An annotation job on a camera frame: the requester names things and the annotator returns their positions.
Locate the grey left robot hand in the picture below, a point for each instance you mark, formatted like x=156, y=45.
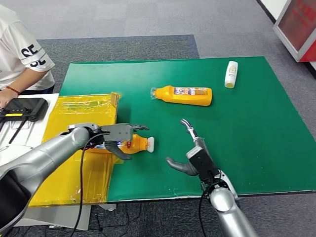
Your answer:
x=117, y=132

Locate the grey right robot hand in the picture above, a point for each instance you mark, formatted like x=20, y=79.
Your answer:
x=182, y=167

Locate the orange bottle with clear cap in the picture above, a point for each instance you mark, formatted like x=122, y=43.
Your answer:
x=187, y=97
x=138, y=144

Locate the person's forearm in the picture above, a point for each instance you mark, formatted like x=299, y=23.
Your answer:
x=24, y=81

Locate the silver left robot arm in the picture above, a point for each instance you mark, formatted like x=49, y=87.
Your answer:
x=44, y=160

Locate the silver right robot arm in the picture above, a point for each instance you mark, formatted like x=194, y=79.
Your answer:
x=227, y=212

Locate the small white bottle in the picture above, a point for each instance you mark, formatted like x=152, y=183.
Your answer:
x=231, y=74

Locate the yellow film-wrapped box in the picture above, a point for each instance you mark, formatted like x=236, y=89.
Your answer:
x=74, y=108

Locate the green table mat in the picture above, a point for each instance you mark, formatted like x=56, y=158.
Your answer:
x=234, y=137

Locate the dark grey rug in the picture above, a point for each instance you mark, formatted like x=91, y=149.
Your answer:
x=111, y=49

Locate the grey base board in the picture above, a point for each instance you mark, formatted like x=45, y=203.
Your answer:
x=62, y=216

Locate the black controller with antennas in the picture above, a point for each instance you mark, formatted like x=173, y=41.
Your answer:
x=24, y=107

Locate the person's hand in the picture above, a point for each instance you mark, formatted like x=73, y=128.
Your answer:
x=4, y=97

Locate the person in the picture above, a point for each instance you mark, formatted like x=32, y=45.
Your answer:
x=14, y=49

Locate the red and white display stand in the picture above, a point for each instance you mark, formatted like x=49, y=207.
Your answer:
x=296, y=26

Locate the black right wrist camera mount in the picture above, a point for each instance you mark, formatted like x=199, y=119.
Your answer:
x=204, y=165

